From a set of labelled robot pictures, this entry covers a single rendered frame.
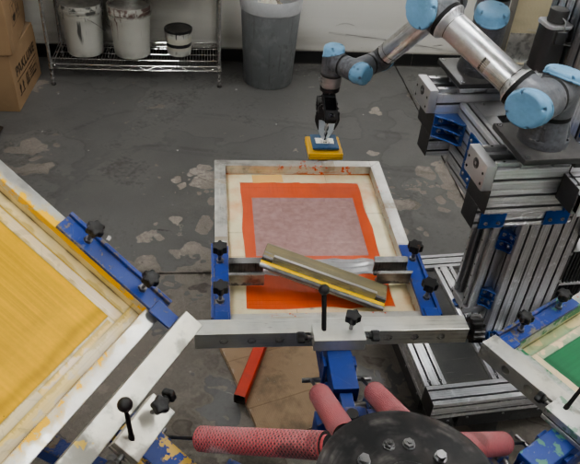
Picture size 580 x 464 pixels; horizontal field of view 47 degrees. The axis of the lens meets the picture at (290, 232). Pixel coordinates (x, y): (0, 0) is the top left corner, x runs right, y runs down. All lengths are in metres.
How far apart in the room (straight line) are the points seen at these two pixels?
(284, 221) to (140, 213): 1.75
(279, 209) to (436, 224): 1.83
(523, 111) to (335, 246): 0.66
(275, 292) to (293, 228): 0.30
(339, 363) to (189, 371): 1.41
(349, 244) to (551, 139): 0.67
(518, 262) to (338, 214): 0.82
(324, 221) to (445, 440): 1.11
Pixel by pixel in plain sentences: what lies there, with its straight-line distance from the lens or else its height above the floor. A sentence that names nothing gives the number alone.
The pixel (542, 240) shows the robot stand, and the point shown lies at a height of 0.75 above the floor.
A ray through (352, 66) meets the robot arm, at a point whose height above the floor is 1.31.
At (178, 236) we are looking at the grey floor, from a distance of 3.57.
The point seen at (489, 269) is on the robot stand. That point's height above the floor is 0.56.
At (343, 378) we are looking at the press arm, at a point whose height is 1.04.
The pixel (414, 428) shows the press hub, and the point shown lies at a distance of 1.16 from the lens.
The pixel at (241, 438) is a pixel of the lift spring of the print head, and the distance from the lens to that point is 1.27.
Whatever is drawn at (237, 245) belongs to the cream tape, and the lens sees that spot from 2.00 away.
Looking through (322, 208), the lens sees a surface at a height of 0.95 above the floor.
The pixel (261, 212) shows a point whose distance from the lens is 2.13.
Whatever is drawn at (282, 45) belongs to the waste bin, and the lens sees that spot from 4.92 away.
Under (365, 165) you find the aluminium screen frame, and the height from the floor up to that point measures 0.99.
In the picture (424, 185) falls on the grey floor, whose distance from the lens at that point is 4.16.
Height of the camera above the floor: 2.22
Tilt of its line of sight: 38 degrees down
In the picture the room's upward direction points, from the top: 5 degrees clockwise
